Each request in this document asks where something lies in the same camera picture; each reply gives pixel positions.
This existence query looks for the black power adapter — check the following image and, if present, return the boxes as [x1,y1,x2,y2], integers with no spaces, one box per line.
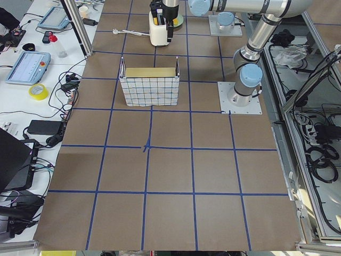
[27,120,62,135]

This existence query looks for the aluminium frame post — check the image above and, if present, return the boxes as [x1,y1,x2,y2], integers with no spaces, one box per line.
[60,0,93,58]

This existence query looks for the yellow tape roll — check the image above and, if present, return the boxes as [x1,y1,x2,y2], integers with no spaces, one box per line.
[28,84,49,101]

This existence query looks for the white paper cup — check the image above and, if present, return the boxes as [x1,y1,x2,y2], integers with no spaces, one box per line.
[78,6,90,19]

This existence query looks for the red capped squeeze bottle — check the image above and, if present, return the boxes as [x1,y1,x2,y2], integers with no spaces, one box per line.
[48,32,67,58]

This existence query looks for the light green plate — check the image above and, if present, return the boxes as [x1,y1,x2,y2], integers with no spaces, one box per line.
[173,14,184,28]

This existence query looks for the wire basket with wooden shelf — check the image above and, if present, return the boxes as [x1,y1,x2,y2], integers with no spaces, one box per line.
[119,58,180,107]

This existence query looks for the blue teach pendant near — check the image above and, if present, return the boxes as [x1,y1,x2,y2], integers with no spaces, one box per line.
[5,51,51,85]

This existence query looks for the white toaster power cable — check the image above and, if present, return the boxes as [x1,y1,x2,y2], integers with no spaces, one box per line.
[112,28,150,36]

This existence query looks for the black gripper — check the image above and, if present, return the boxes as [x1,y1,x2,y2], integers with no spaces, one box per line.
[150,0,179,43]

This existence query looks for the blue teach pendant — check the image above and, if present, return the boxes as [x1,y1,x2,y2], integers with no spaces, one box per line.
[5,51,51,85]
[37,6,69,30]

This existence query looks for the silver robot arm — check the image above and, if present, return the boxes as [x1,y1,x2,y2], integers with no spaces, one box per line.
[188,0,312,107]
[149,1,235,47]

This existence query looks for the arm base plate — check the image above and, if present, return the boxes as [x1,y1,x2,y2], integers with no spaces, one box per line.
[208,13,242,37]
[217,82,262,115]

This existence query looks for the black laptop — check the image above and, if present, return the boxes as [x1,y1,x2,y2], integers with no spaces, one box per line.
[1,129,38,192]

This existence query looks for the blue teach pendant far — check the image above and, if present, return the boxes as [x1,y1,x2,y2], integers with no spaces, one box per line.
[37,6,69,30]

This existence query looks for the white toaster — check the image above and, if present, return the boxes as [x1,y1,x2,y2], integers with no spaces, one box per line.
[149,12,169,47]

